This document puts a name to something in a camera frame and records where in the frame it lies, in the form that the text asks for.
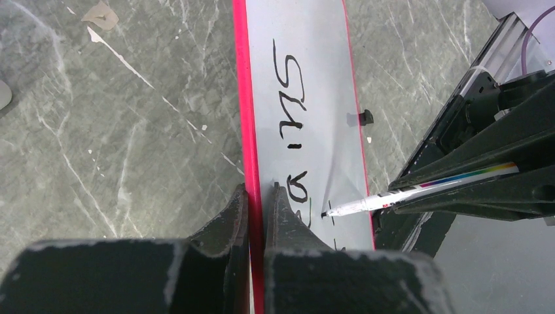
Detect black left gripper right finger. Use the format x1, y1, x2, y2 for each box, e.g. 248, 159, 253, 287
264, 184, 455, 313

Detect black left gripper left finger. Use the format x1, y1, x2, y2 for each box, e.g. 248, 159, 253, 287
1, 184, 249, 313

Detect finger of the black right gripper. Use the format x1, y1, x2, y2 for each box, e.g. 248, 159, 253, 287
393, 165, 554, 221
389, 78, 554, 189

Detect black whiteboard marker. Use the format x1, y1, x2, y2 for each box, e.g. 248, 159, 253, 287
321, 162, 520, 218

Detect red framed whiteboard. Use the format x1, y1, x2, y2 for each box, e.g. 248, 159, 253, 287
232, 1, 375, 313

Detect black whiteboard clip right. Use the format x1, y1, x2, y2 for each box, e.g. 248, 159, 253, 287
359, 109, 374, 126

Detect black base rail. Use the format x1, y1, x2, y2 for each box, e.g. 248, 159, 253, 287
372, 13, 554, 256

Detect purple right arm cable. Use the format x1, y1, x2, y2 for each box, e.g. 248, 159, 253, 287
520, 4, 555, 77

